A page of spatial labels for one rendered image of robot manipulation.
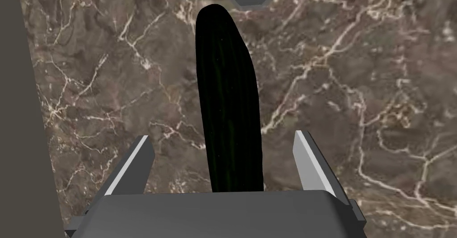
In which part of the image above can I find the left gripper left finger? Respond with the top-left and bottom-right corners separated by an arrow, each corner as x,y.
104,135 -> 156,196

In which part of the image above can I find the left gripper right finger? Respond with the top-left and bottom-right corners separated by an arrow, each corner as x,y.
292,130 -> 349,199

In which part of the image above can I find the dark green cucumber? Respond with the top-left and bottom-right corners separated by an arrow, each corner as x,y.
195,4 -> 265,193

